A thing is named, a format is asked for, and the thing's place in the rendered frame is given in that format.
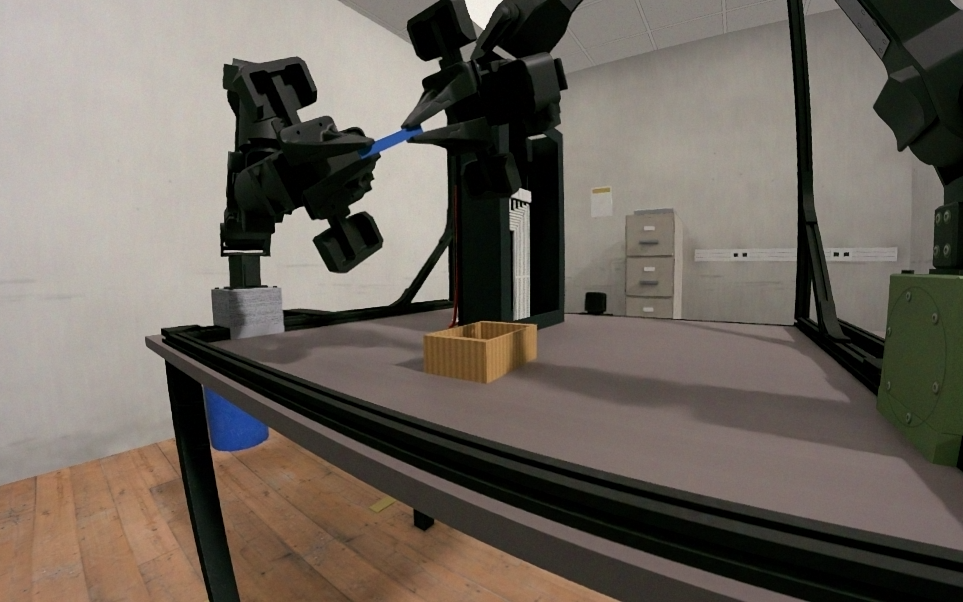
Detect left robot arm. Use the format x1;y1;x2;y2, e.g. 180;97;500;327
470;0;963;275

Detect yellow label strip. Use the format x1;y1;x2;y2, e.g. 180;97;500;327
357;124;424;159

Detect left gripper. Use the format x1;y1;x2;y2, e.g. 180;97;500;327
400;0;522;201

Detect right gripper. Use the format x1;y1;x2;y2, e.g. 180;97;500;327
233;56;384;273

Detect black rack frame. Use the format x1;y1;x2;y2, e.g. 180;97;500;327
461;118;565;330

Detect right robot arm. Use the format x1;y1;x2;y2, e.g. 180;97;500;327
220;58;294;289

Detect tan open box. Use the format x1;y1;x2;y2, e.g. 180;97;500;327
423;321;537;384

